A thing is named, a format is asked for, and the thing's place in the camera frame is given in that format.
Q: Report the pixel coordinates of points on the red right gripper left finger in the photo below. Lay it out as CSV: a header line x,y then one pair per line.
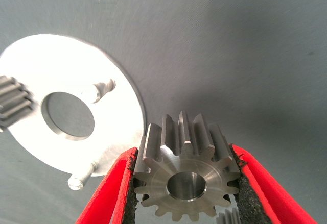
x,y
112,196

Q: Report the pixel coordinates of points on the dark grey table cloth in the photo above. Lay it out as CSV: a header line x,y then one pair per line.
x,y
230,55

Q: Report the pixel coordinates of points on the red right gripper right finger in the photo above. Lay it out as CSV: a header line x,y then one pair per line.
x,y
265,196

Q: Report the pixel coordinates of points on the small steel planetary gear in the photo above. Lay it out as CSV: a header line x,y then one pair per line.
x,y
158,183
12,99
227,217

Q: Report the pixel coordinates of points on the round metal carrier plate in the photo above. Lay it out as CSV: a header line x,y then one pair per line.
x,y
76,63

